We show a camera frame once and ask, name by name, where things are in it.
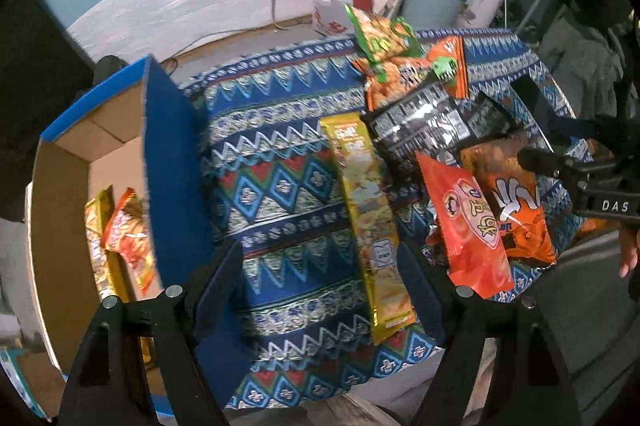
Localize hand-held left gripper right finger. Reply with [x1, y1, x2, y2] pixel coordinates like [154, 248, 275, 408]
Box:
[397, 239, 583, 426]

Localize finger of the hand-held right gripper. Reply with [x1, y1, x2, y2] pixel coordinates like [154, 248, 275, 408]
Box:
[510, 76, 640, 147]
[517, 147, 576, 179]

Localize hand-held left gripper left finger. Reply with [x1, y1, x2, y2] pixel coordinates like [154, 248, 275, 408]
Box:
[59, 239, 246, 426]

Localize black silver-edged snack packet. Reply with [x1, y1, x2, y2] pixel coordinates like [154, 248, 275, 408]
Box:
[465, 91, 521, 142]

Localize red snack packet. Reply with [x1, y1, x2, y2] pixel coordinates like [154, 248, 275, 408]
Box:
[415, 152, 516, 299]

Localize long yellow snack packet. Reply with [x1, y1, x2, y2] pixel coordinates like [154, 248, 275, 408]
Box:
[319, 112, 418, 346]

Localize large black snack packet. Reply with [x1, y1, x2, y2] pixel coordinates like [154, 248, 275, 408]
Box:
[360, 81, 476, 167]

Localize blue cardboard box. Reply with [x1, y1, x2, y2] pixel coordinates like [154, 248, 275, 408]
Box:
[30, 54, 251, 417]

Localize person's right hand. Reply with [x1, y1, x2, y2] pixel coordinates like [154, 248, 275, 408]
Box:
[619, 226, 640, 278]

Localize grey cloth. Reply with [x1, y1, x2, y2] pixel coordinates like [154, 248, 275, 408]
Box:
[537, 6, 626, 117]

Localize orange green-print snack packet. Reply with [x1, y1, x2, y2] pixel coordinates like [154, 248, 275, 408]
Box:
[352, 56, 436, 112]
[427, 35, 468, 100]

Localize small red-orange snack packet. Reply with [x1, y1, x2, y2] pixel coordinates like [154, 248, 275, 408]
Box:
[102, 187, 156, 297]

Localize white kettle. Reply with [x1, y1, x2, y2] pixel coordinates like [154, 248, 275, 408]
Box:
[465, 0, 505, 27]

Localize patterned blue tablecloth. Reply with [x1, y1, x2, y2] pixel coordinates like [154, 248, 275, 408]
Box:
[177, 26, 596, 409]

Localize green orange snack packet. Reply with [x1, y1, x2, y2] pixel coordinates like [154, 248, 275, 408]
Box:
[344, 4, 423, 62]

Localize black round device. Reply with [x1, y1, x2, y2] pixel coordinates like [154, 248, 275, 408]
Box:
[95, 55, 126, 82]

